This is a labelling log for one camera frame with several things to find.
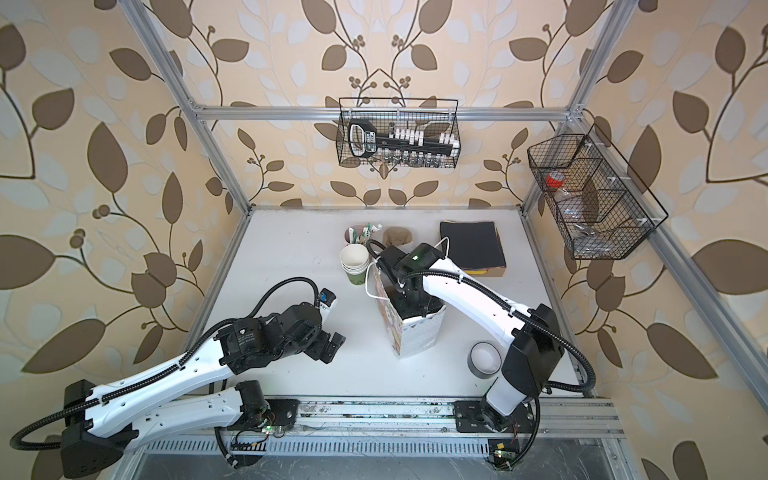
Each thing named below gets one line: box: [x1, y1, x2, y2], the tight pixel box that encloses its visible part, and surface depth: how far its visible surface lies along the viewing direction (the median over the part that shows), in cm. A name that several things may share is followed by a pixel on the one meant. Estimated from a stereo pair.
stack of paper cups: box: [340, 244, 369, 285], surface depth 93 cm
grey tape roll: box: [467, 341, 503, 380], surface depth 84 cm
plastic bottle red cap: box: [545, 170, 586, 226], surface depth 81 cm
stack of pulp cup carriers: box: [383, 226, 413, 247], surface depth 110 cm
